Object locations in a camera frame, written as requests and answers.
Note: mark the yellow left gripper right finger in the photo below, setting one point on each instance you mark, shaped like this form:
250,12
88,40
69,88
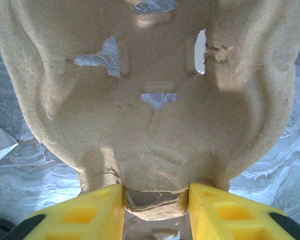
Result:
227,220

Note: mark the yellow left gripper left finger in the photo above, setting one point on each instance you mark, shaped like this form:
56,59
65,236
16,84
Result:
90,217

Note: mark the brown pulp cup carrier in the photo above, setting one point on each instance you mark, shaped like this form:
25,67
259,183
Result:
150,137

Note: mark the animal print paper gift bag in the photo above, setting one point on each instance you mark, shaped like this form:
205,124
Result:
0,145

